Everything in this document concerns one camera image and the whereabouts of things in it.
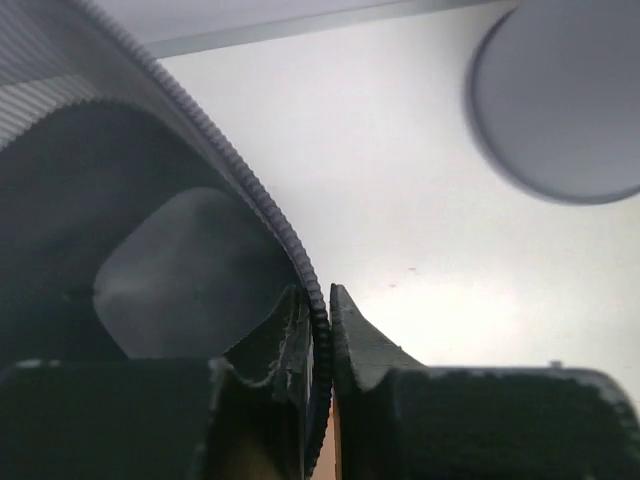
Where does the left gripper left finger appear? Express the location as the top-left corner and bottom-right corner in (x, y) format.
(1, 287), (310, 479)

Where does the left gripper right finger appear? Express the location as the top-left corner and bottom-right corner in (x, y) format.
(330, 285), (639, 479)

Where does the grey slotted waste bin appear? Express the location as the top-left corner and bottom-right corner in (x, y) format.
(1, 1), (332, 479)

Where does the light grey bin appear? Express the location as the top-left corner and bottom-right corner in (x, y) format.
(466, 1), (639, 205)

